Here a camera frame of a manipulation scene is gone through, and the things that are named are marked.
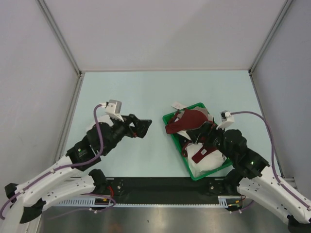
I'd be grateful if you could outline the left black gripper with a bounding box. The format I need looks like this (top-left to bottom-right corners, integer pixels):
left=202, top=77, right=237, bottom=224
left=102, top=113, right=151, bottom=155

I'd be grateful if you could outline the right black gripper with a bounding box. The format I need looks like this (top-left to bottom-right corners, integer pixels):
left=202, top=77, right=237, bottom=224
left=186, top=121, right=235, bottom=161

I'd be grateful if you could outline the dark red bra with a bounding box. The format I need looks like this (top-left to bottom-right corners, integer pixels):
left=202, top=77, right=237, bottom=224
left=165, top=108, right=212, bottom=134
left=181, top=141, right=216, bottom=164

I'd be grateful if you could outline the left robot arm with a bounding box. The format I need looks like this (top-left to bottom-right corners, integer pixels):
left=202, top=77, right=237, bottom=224
left=0, top=114, right=152, bottom=233

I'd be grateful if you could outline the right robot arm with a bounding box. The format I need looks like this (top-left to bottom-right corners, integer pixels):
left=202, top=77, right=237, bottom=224
left=187, top=122, right=311, bottom=233

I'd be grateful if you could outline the beige bra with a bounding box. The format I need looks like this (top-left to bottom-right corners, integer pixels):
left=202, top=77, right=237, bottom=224
left=194, top=106, right=214, bottom=122

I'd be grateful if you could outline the white bra in basket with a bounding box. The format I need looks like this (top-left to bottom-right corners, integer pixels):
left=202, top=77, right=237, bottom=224
left=187, top=144, right=226, bottom=177

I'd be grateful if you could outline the green plastic basket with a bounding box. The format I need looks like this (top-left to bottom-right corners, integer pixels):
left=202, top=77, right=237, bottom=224
left=162, top=102, right=233, bottom=182

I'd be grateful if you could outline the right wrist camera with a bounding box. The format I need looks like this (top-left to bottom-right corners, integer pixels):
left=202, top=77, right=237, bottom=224
left=217, top=111, right=235, bottom=129

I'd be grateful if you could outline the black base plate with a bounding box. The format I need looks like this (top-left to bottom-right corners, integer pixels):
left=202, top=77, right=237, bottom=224
left=94, top=177, right=240, bottom=205

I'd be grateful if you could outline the light blue cable duct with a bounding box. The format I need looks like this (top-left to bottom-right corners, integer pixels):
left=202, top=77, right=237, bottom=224
left=55, top=196, right=114, bottom=207

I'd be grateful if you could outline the left aluminium frame post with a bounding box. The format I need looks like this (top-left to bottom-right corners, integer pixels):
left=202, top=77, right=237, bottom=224
left=36, top=0, right=82, bottom=76

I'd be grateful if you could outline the aluminium frame post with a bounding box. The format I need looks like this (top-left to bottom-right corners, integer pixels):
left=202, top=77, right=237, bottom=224
left=36, top=0, right=82, bottom=76
left=249, top=0, right=296, bottom=73

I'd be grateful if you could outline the right aluminium frame post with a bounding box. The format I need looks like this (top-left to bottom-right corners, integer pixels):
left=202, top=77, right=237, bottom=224
left=249, top=0, right=296, bottom=73

